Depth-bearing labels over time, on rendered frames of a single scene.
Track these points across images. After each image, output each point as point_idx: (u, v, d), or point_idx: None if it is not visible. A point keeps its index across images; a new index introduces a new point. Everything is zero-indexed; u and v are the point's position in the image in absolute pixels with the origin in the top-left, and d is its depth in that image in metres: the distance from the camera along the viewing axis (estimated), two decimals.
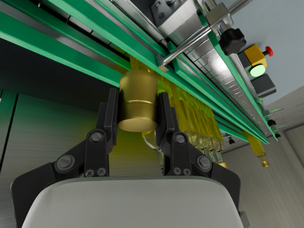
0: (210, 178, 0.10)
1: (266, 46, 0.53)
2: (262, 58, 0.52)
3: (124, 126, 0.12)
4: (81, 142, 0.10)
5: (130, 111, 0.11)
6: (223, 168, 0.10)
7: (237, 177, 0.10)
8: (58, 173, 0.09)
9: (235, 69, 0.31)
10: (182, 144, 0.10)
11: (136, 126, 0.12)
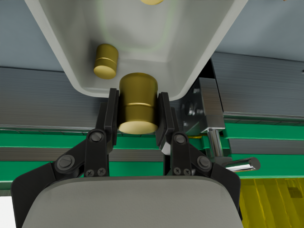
0: (210, 178, 0.10)
1: None
2: None
3: None
4: (81, 142, 0.10)
5: None
6: (223, 168, 0.10)
7: (237, 177, 0.10)
8: (58, 173, 0.09)
9: (299, 173, 0.22)
10: (182, 144, 0.10)
11: None
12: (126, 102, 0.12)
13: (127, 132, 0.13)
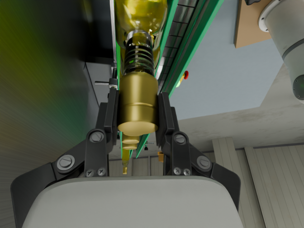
0: (210, 178, 0.10)
1: (187, 70, 0.68)
2: (182, 75, 0.64)
3: (126, 133, 0.24)
4: (81, 142, 0.10)
5: None
6: (223, 168, 0.10)
7: (237, 177, 0.10)
8: (58, 173, 0.09)
9: (197, 46, 0.34)
10: (182, 144, 0.10)
11: None
12: None
13: None
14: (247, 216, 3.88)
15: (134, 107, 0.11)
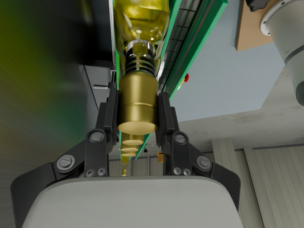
0: (210, 178, 0.10)
1: (187, 73, 0.68)
2: (183, 78, 0.64)
3: (125, 143, 0.23)
4: (81, 142, 0.10)
5: (129, 136, 0.22)
6: (223, 168, 0.10)
7: (237, 177, 0.10)
8: (58, 173, 0.09)
9: (199, 51, 0.33)
10: (182, 144, 0.10)
11: (132, 143, 0.23)
12: None
13: (130, 134, 0.19)
14: (246, 217, 3.88)
15: (134, 107, 0.11)
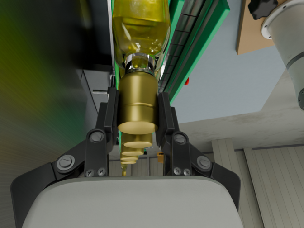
0: (210, 178, 0.10)
1: None
2: None
3: (125, 154, 0.23)
4: (81, 142, 0.10)
5: (128, 147, 0.22)
6: (223, 168, 0.10)
7: (237, 177, 0.10)
8: (58, 173, 0.09)
9: (200, 57, 0.32)
10: (182, 144, 0.10)
11: (131, 154, 0.23)
12: None
13: (130, 147, 0.18)
14: (246, 217, 3.88)
15: (134, 107, 0.11)
